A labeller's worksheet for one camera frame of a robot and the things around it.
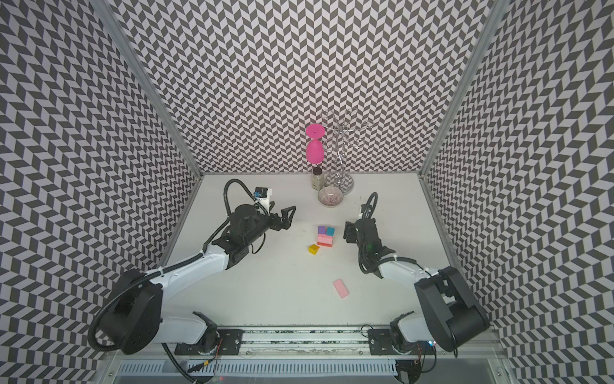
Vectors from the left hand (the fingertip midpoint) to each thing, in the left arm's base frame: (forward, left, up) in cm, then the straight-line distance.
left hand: (285, 205), depth 83 cm
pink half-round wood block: (-4, -14, -21) cm, 25 cm away
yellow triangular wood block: (-7, -9, -19) cm, 22 cm away
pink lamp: (+26, -10, +4) cm, 28 cm away
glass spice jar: (+24, -11, -12) cm, 29 cm away
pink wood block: (-22, -19, -20) cm, 36 cm away
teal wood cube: (-3, -16, -13) cm, 21 cm away
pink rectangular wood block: (-4, -14, -17) cm, 22 cm away
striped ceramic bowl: (+18, -17, -18) cm, 30 cm away
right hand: (-2, -25, -12) cm, 28 cm away
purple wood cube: (-2, -13, -13) cm, 18 cm away
